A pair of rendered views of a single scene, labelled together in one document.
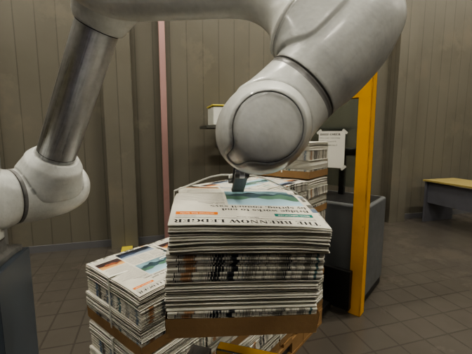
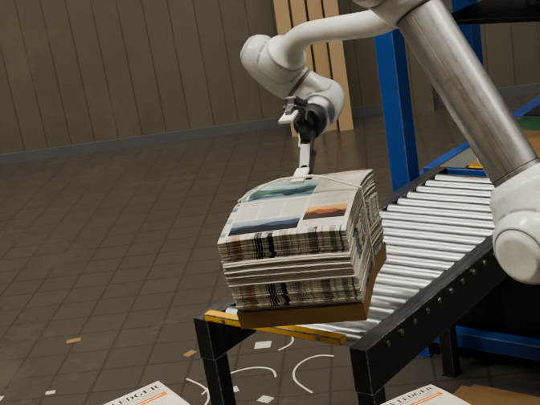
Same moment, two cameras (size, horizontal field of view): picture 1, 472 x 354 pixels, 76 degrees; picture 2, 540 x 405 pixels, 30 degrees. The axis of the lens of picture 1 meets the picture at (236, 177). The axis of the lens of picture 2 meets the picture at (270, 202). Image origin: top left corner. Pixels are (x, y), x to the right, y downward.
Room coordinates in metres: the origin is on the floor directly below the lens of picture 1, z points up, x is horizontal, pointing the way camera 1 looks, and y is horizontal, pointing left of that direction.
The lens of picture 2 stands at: (2.72, 0.79, 1.86)
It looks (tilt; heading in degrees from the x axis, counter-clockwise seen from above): 17 degrees down; 203
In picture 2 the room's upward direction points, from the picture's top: 9 degrees counter-clockwise
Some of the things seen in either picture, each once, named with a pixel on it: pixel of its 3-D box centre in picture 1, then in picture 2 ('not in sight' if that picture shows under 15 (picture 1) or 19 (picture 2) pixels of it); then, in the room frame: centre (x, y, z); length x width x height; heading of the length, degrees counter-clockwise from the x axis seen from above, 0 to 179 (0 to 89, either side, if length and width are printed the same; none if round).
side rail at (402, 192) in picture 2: not in sight; (340, 248); (-0.09, -0.20, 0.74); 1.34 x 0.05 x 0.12; 163
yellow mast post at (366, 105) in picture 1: (362, 192); not in sight; (2.14, -0.91, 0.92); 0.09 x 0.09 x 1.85; 51
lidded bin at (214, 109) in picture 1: (226, 116); not in sight; (3.60, 0.11, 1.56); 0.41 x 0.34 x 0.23; 106
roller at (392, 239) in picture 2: not in sight; (409, 245); (-0.03, 0.04, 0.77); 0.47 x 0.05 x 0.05; 73
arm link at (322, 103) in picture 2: not in sight; (314, 116); (0.48, -0.02, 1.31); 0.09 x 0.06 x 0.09; 95
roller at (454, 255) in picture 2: not in sight; (398, 253); (0.04, 0.02, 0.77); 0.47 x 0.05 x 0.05; 73
